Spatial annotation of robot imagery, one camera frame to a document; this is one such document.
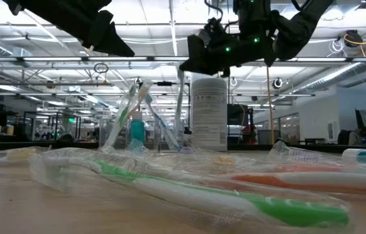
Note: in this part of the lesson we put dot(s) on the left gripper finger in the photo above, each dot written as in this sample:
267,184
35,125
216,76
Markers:
108,42

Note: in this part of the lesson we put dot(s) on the purple toothbrush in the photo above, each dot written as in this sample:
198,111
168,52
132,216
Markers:
294,155
179,107

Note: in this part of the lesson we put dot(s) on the red-orange toothbrush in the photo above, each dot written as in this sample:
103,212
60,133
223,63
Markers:
303,168

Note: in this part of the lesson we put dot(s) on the orange toothbrush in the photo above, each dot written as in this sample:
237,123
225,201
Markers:
299,182

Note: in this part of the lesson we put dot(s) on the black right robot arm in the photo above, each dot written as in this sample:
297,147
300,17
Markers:
299,26

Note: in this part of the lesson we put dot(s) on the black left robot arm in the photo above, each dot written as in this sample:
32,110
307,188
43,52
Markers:
12,5

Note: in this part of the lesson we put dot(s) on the black cabinet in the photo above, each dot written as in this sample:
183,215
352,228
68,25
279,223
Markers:
234,113

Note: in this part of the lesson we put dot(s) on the white wipes canister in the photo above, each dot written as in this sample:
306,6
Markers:
209,113

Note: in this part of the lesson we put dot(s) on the black metal stand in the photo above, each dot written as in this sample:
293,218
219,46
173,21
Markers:
188,107

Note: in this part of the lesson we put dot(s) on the red toothbrush in clear wrapper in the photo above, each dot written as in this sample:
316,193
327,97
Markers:
143,92

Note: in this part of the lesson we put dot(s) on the red machine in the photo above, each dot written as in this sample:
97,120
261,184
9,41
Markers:
249,135

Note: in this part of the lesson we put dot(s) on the clear acrylic organizer holder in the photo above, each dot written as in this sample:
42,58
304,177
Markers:
156,139

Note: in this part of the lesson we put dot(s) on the slim dark monitor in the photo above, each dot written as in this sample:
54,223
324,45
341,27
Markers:
359,118

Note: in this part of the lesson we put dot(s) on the seated person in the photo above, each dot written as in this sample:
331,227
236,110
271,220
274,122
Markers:
353,138

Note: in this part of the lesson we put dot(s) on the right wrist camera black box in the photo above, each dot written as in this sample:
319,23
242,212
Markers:
212,31

